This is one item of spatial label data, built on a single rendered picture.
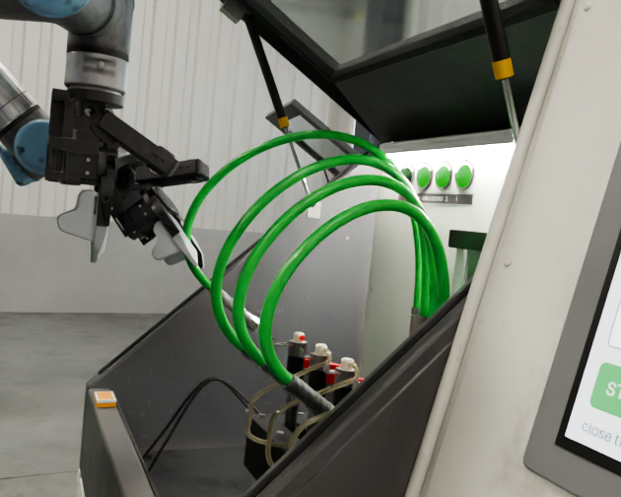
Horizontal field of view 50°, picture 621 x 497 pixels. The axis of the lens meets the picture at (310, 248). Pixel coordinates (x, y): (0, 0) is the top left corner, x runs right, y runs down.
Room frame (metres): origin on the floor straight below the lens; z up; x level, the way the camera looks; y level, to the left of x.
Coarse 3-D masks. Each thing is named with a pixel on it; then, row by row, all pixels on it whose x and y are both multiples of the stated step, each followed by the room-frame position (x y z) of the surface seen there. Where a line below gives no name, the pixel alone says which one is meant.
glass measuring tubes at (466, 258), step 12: (456, 240) 1.03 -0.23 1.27; (468, 240) 1.01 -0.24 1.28; (480, 240) 0.98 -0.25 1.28; (456, 252) 1.04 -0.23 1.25; (468, 252) 1.05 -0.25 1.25; (480, 252) 1.00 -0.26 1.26; (456, 264) 1.04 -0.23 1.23; (468, 264) 1.01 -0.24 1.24; (456, 276) 1.04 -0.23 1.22; (468, 276) 1.01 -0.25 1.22; (456, 288) 1.04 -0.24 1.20
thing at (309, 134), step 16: (272, 144) 1.03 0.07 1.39; (368, 144) 1.04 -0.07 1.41; (240, 160) 1.03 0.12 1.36; (384, 160) 1.04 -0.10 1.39; (224, 176) 1.03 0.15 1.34; (208, 192) 1.03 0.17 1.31; (192, 208) 1.03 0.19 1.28; (192, 224) 1.04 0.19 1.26; (416, 224) 1.04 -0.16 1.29; (416, 240) 1.04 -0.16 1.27; (416, 256) 1.04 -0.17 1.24; (192, 272) 1.03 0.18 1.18; (416, 272) 1.04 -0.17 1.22; (208, 288) 1.03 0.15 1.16; (416, 288) 1.04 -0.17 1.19; (416, 304) 1.04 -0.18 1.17
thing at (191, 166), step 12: (144, 168) 1.06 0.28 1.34; (180, 168) 1.04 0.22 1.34; (192, 168) 1.04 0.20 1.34; (204, 168) 1.05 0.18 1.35; (144, 180) 1.06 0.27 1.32; (156, 180) 1.06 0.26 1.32; (168, 180) 1.06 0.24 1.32; (180, 180) 1.06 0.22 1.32; (192, 180) 1.05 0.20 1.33; (204, 180) 1.07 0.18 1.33
